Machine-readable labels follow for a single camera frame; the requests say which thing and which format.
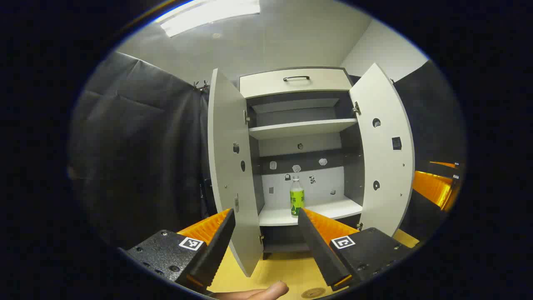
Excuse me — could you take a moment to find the ceiling light panel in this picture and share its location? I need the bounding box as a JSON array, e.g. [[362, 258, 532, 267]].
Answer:
[[160, 0, 261, 38]]

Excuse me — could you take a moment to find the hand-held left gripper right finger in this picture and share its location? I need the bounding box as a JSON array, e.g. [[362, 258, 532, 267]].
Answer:
[[297, 207, 418, 292]]

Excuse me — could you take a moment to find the white and grey cabinet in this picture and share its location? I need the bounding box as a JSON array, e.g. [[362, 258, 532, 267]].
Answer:
[[239, 67, 366, 261]]

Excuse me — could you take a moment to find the white cabinet shelf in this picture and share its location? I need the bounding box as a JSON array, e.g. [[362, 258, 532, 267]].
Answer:
[[249, 118, 359, 140]]

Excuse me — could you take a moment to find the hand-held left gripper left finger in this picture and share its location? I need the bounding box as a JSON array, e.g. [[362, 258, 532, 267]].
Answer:
[[125, 208, 236, 294]]

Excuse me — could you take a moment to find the white cabinet drawer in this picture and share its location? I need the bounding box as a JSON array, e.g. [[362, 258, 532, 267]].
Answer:
[[239, 68, 353, 99]]

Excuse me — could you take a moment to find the white cabinet door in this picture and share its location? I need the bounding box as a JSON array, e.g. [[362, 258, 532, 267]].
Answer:
[[349, 62, 416, 237], [207, 68, 264, 278]]

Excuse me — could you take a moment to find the clear bottle with green label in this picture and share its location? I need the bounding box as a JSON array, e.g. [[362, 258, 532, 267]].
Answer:
[[290, 176, 305, 217]]

